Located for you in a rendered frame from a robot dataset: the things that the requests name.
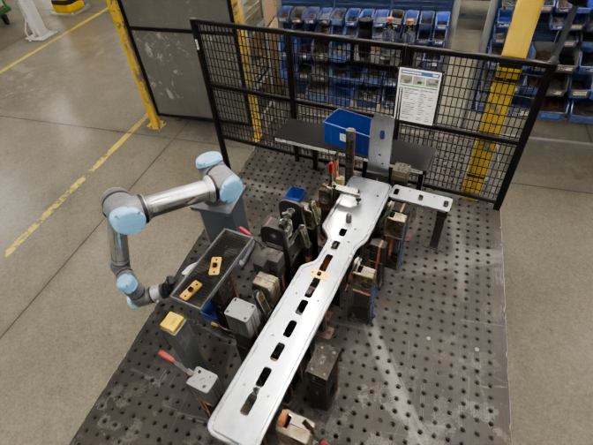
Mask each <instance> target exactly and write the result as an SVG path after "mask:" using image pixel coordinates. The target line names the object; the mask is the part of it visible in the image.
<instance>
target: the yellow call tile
mask: <svg viewBox="0 0 593 445"><path fill-rule="evenodd" d="M183 320H184V317H182V316H180V315H178V314H176V313H172V312H169V314H168V315H167V316H166V318H165V319H164V320H163V321H162V323H161V324H160V326H161V327H163V328H165V329H167V330H169V331H171V332H175V331H176V329H177V328H178V327H179V325H180V324H181V323H182V321H183Z"/></svg>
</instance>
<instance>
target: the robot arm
mask: <svg viewBox="0 0 593 445"><path fill-rule="evenodd" d="M196 164H197V166H196V167H197V168H198V172H199V176H200V179H201V181H198V182H195V183H192V184H188V185H183V186H179V187H177V188H173V189H170V190H167V191H164V192H158V193H155V194H152V195H148V196H143V195H141V194H137V195H134V196H131V195H130V193H129V192H127V191H126V190H125V189H123V188H120V187H112V188H109V189H108V190H107V191H105V192H104V193H103V194H102V196H101V210H102V215H103V216H104V217H105V218H106V223H107V230H108V236H109V250H110V257H111V261H110V263H109V264H110V268H111V270H112V271H113V273H114V275H115V277H116V279H117V283H116V286H117V288H118V289H119V290H120V291H121V292H122V293H124V294H125V295H126V296H127V303H128V305H129V307H130V308H132V309H135V308H139V307H142V306H144V305H150V304H152V303H155V302H157V303H158V302H159V301H161V300H163V299H165V298H170V294H171V293H172V292H173V291H174V289H175V288H176V287H177V286H178V284H180V282H182V280H183V279H184V278H183V276H186V275H187V274H188V273H189V272H190V270H191V269H192V268H193V266H194V265H195V264H196V263H197V262H196V263H193V264H191V265H190V266H187V267H185V268H183V269H181V270H180V271H179V272H178V273H177V275H176V276H175V277H173V275H167V278H166V280H165V283H158V284H156V285H153V286H150V287H147V288H144V286H143V285H142V284H141V283H140V282H139V281H138V279H137V277H136V276H135V275H134V273H133V271H132V269H131V265H130V255H129V246H128V236H127V235H132V234H136V233H138V232H140V231H141V229H142V228H144V227H145V225H146V223H150V222H151V220H152V218H153V217H156V216H158V215H163V214H166V213H169V212H172V211H175V210H178V209H181V208H184V207H189V206H191V205H195V204H198V203H200V202H203V201H204V202H205V203H206V204H207V205H208V206H211V207H220V206H223V205H226V204H228V203H231V202H233V201H235V200H236V199H237V198H238V197H239V195H240V194H241V192H242V190H243V183H242V181H241V180H240V179H239V177H238V176H237V175H236V174H235V173H234V172H233V171H232V170H231V169H230V168H229V167H227V166H226V165H225V164H224V162H223V160H222V156H221V154H220V153H218V152H207V153H204V154H202V155H200V156H199V157H198V158H197V160H196Z"/></svg>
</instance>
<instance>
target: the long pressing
mask: <svg viewBox="0 0 593 445"><path fill-rule="evenodd" d="M345 186H346V187H349V188H353V189H357V190H358V189H359V190H360V191H363V194H362V195H361V197H360V198H361V201H359V205H357V201H356V198H354V197H350V196H348V195H344V194H340V196H339V198H338V199H337V201H336V202H335V203H334V206H333V207H332V209H331V211H330V212H329V214H328V216H327V218H326V220H325V221H324V222H323V224H322V230H323V231H324V233H325V235H326V237H327V242H326V244H325V245H324V247H323V249H322V251H321V252H320V254H319V257H318V258H317V259H316V260H315V261H312V262H309V263H306V264H303V265H302V266H301V267H300V268H299V269H298V270H297V272H296V274H295V275H294V277H293V279H292V280H291V282H290V284H289V286H288V288H287V289H286V290H285V292H284V293H283V295H282V297H281V299H280V301H279V303H278V304H277V306H276V307H275V309H274V311H273V312H272V314H271V316H270V317H269V319H268V321H267V322H266V325H265V326H264V327H263V329H262V330H261V332H260V334H259V336H258V338H257V340H256V341H255V343H254V345H253V346H252V347H251V349H250V351H249V353H248V354H247V356H246V358H245V359H244V362H243V363H242V365H241V366H240V367H239V369H238V371H237V373H236V375H235V377H234V378H233V380H232V382H231V383H230V384H229V386H228V388H227V390H226V391H225V393H224V395H223V396H222V398H221V400H220V402H219V403H218V405H217V406H216V408H215V410H214V412H213V414H212V415H211V417H210V419H209V420H208V423H207V428H208V431H209V433H210V434H211V435H212V436H213V437H215V438H216V439H218V440H220V441H223V442H224V443H226V444H228V445H260V444H261V442H262V441H263V439H264V437H265V435H266V432H267V430H268V428H269V427H270V425H271V423H272V421H273V419H274V416H275V414H276V412H277V411H278V409H279V407H280V405H281V402H282V400H283V398H284V397H285V395H286V393H287V391H288V389H289V386H290V384H291V382H292V381H293V379H294V377H295V375H296V373H297V370H298V368H299V367H300V365H301V362H302V360H303V358H304V355H305V353H306V352H307V350H308V348H309V346H310V344H311V342H312V339H313V337H314V336H315V334H316V332H317V330H318V328H319V325H320V323H321V322H322V320H323V318H324V316H325V314H326V312H327V309H328V307H329V306H330V304H331V302H332V300H333V298H334V295H335V293H336V292H337V290H338V288H339V286H340V284H341V282H342V279H343V277H344V276H345V273H346V271H347V269H348V267H349V264H350V262H351V261H352V259H353V257H354V255H355V253H356V251H357V249H358V248H360V247H361V246H362V245H364V244H365V243H366V242H367V241H368V239H369V237H370V235H371V233H372V231H373V229H374V227H375V225H376V223H377V221H378V219H379V216H380V214H381V212H382V210H383V208H384V206H385V205H386V203H387V200H388V198H389V194H390V192H391V191H392V189H393V188H392V186H391V185H389V184H387V183H383V182H379V181H375V180H371V179H368V178H364V177H357V176H353V177H351V178H350V179H349V181H348V183H347V184H346V185H345ZM377 195H378V196H379V197H377ZM347 213H351V214H352V222H351V223H346V222H345V216H346V214H347ZM341 229H345V230H347V232H346V234H345V235H344V237H342V236H339V235H338V234H339V232H340V230H341ZM355 229H356V230H355ZM334 241H337V242H340V245H339V246H338V248H337V250H336V251H335V250H332V249H331V246H332V244H333V242H334ZM348 241H349V243H348ZM328 254H329V255H332V256H333V258H332V259H331V261H330V263H329V265H328V267H327V270H326V271H325V272H326V273H328V274H330V276H329V277H328V279H327V281H324V280H321V279H320V282H319V284H318V286H317V288H316V290H315V291H314V293H313V294H312V297H311V298H307V297H305V296H304V294H305V292H306V291H307V290H308V288H309V286H310V284H311V283H312V280H313V278H317V277H314V276H311V275H309V273H310V271H311V269H312V268H316V269H317V270H319V268H320V266H321V264H322V262H323V260H324V259H325V258H326V256H327V255H328ZM296 293H297V294H296ZM302 300H306V301H308V305H307V306H306V308H305V309H304V312H303V314H302V315H298V314H295V311H296V309H297V308H298V306H299V304H300V302H301V301H302ZM317 300H318V301H319V302H317ZM290 321H295V322H296V323H297V325H296V327H295V328H294V330H293V332H292V334H291V336H290V337H286V336H284V335H283V333H284V331H285V329H286V327H287V326H288V325H289V322H290ZM272 335H274V336H272ZM278 343H282V344H284V345H285V347H284V349H283V351H282V352H281V355H280V357H279V358H278V360H277V361H273V360H271V359H270V357H271V355H272V353H273V351H274V349H275V347H276V345H277V344H278ZM265 367H268V368H270V369H271V370H272V372H271V373H270V374H269V376H268V378H267V380H266V383H265V385H264V386H263V387H262V388H261V387H259V386H257V385H256V382H257V380H258V378H259V376H260V375H261V373H262V371H263V369H264V368H265ZM244 384H245V386H244ZM254 386H257V387H259V393H258V394H257V395H256V394H254V393H252V388H253V387H254ZM249 394H253V395H254V396H257V399H256V401H255V403H254V405H253V406H252V408H251V410H250V412H249V414H248V415H247V416H245V415H243V414H241V413H240V411H241V409H242V408H243V406H244V403H245V401H246V400H247V398H248V396H249ZM267 396H269V397H267Z"/></svg>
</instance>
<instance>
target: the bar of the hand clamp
mask: <svg viewBox="0 0 593 445"><path fill-rule="evenodd" d="M331 188H332V189H333V192H337V193H340V194H344V195H348V196H350V197H354V198H356V201H361V198H360V197H361V195H362V194H363V191H360V190H359V189H358V190H357V189H353V188H349V187H346V186H343V185H337V184H333V187H331Z"/></svg>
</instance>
